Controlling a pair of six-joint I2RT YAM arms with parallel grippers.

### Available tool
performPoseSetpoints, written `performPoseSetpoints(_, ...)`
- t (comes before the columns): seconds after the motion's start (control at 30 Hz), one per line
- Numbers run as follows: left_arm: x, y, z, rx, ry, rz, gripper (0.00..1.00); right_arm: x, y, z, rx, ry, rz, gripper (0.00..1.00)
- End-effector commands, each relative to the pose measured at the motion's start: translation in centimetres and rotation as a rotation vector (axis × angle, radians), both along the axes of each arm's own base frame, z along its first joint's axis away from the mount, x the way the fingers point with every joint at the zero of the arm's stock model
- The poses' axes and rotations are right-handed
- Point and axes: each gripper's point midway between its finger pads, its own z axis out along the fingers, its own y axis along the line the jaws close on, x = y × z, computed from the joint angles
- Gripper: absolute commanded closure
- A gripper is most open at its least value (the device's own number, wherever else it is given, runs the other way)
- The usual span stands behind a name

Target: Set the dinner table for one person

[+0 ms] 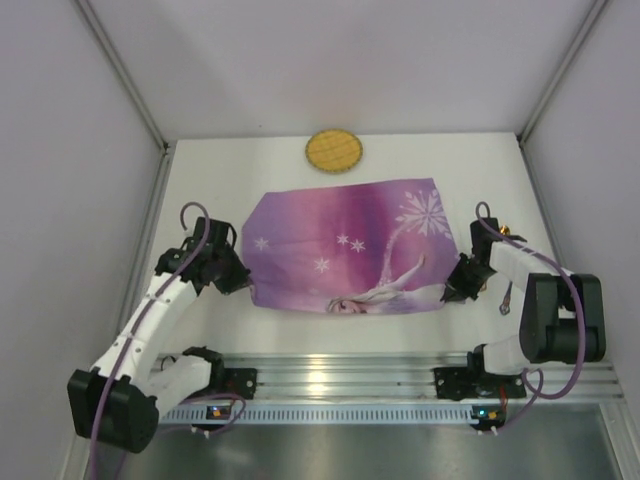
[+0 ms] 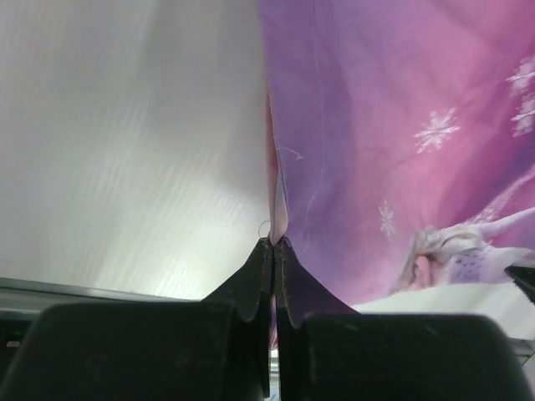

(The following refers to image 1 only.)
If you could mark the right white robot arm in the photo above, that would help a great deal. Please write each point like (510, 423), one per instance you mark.
(562, 316)

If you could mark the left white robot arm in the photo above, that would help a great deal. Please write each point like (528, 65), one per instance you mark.
(120, 400)

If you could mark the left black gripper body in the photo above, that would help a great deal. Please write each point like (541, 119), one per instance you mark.
(232, 275)

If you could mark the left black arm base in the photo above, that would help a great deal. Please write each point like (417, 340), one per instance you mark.
(239, 381)

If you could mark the purple Frozen placemat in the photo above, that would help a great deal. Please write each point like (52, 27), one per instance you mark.
(383, 248)

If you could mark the perforated grey cable duct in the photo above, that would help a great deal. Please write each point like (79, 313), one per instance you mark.
(297, 414)

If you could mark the yellow round woven coaster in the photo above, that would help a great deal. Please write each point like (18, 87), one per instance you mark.
(334, 150)

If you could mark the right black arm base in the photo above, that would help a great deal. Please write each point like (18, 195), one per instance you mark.
(462, 383)

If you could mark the aluminium mounting rail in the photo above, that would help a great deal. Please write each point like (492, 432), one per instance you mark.
(338, 378)

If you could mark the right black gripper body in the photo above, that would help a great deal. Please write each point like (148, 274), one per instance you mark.
(460, 281)

